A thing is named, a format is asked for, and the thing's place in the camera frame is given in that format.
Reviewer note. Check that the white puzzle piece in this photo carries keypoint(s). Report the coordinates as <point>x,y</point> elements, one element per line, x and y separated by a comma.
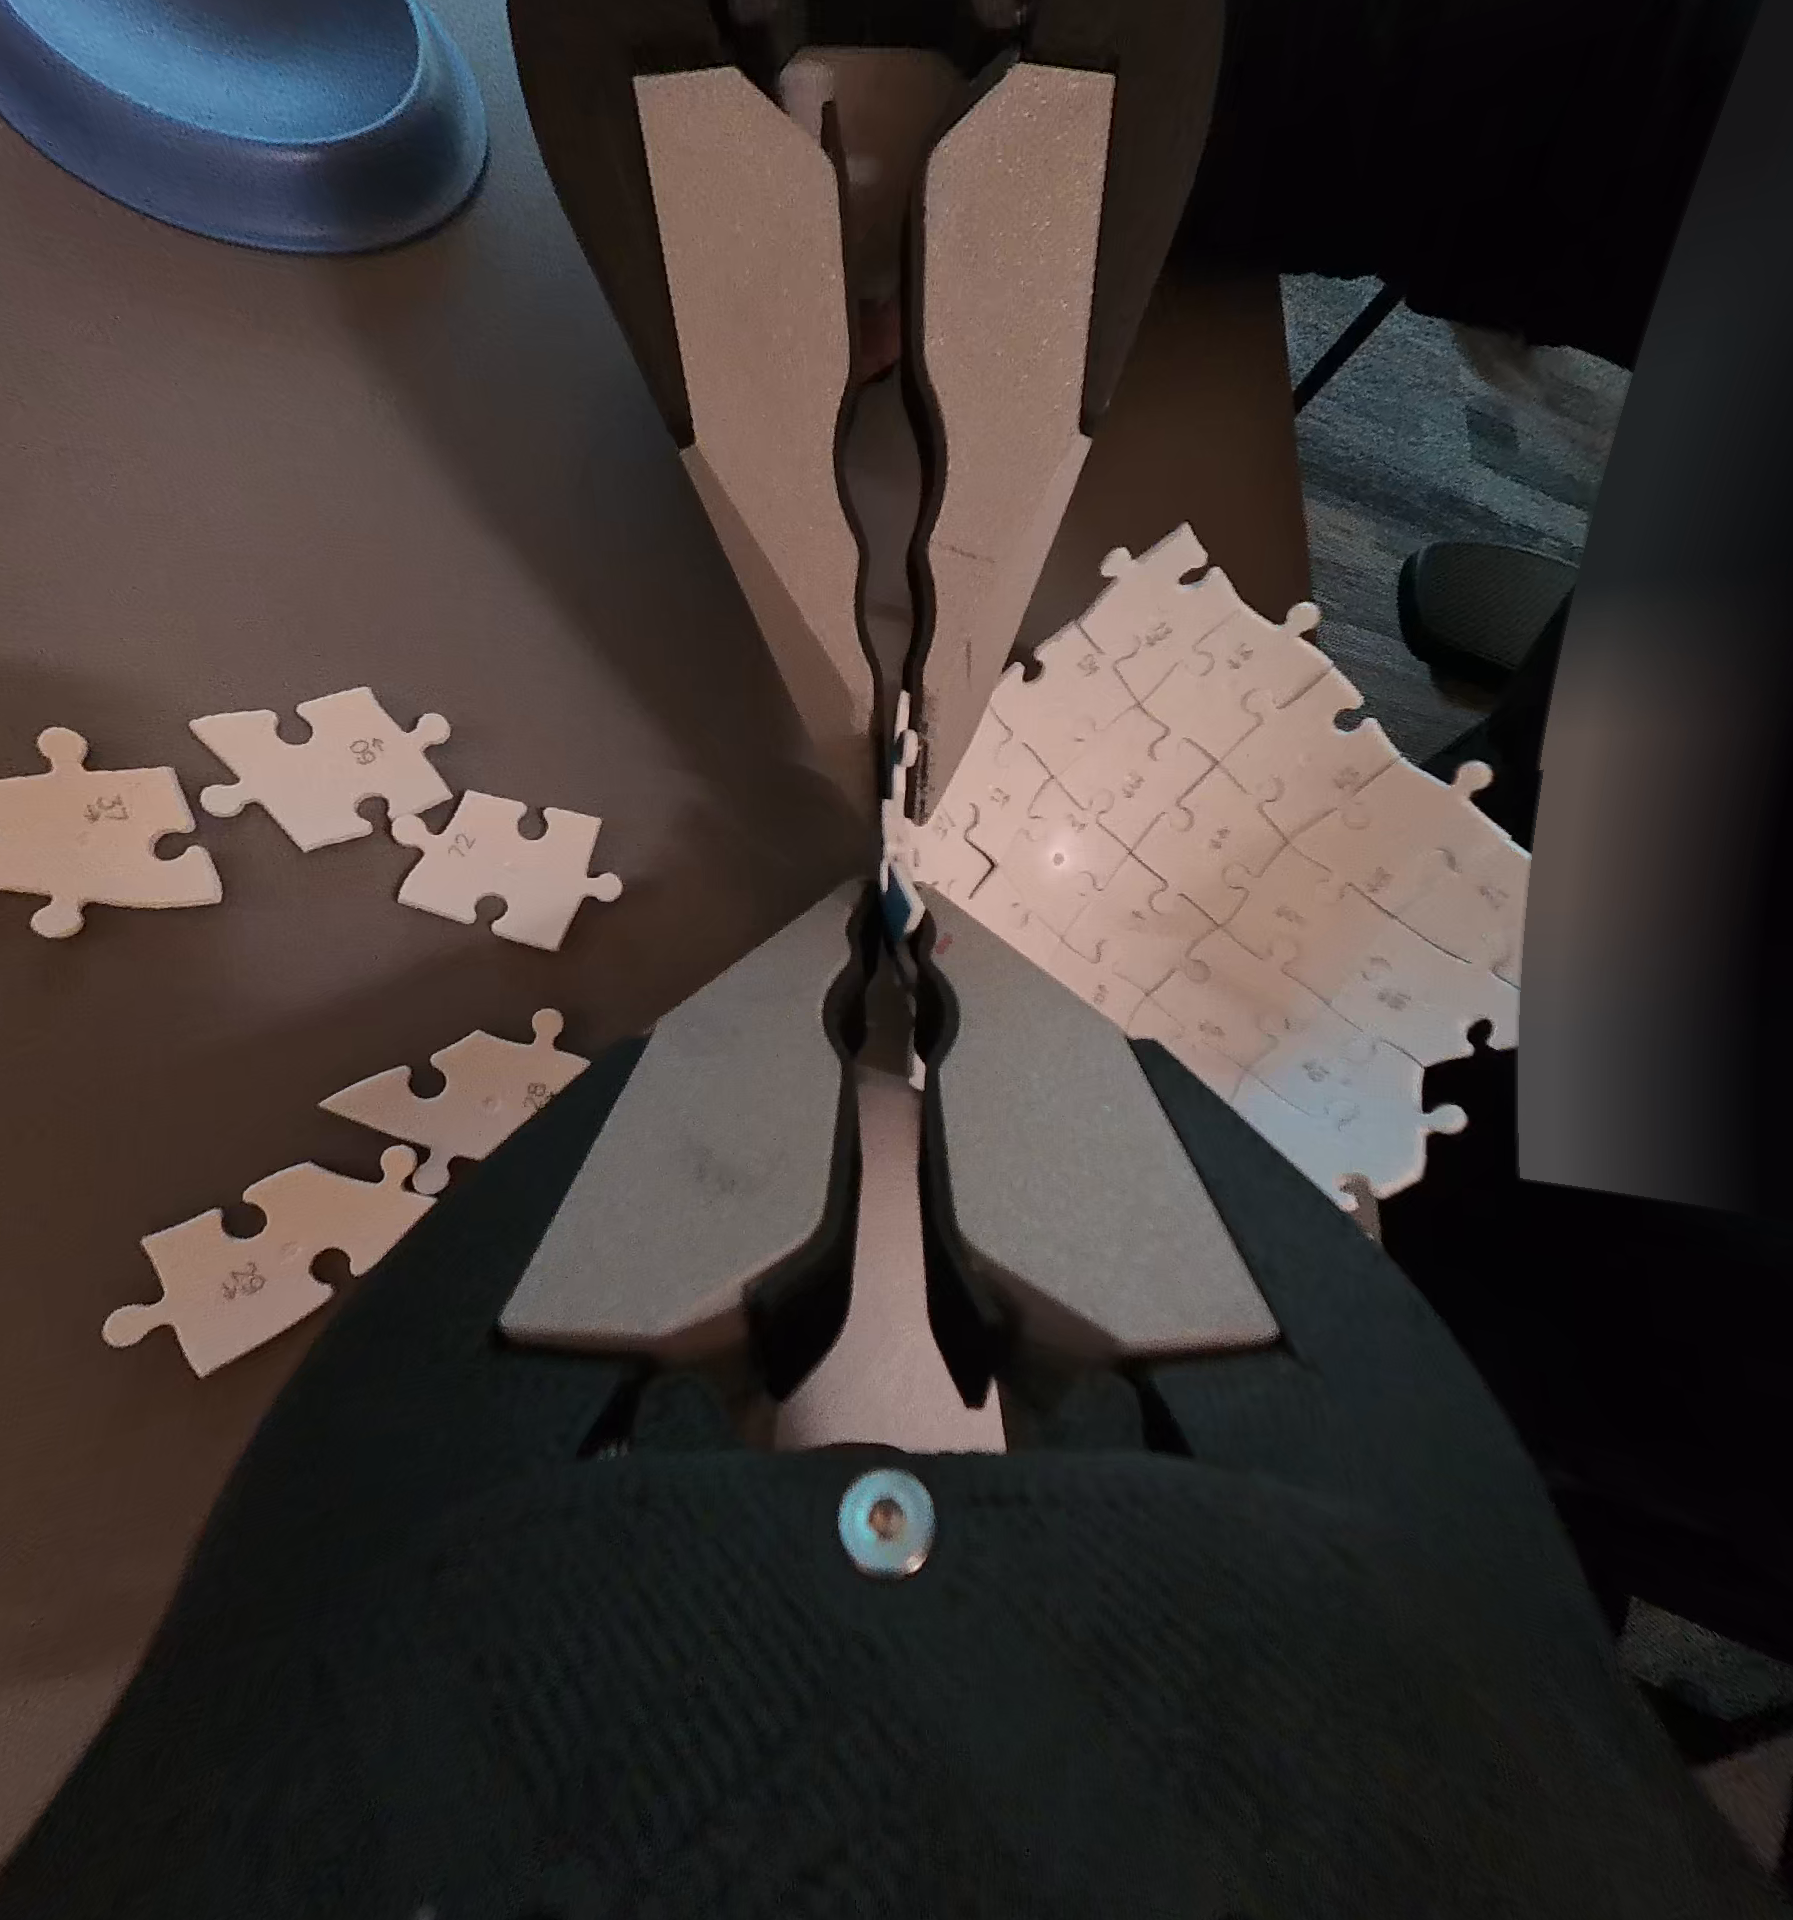
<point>253,1273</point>
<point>86,838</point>
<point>324,764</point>
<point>458,1103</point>
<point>499,874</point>

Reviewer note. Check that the joined puzzle pieces strip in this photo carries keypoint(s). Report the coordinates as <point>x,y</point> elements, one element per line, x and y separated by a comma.
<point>903,871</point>

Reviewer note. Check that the partly built white puzzle ball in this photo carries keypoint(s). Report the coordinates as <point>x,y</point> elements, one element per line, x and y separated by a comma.
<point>1227,838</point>

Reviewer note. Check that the black office chair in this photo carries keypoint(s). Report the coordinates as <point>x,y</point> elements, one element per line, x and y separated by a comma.
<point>1481,606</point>

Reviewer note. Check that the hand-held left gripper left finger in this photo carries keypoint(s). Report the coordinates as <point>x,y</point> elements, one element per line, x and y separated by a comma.
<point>685,1184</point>

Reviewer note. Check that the blue plastic ball stand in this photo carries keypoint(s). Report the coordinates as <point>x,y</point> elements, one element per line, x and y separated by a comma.
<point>237,151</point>

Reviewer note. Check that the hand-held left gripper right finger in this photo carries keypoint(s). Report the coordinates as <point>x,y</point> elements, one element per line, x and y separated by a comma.
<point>1094,1184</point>

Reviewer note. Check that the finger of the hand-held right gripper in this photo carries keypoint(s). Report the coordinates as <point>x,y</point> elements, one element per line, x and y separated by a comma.
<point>757,296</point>
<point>1018,296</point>

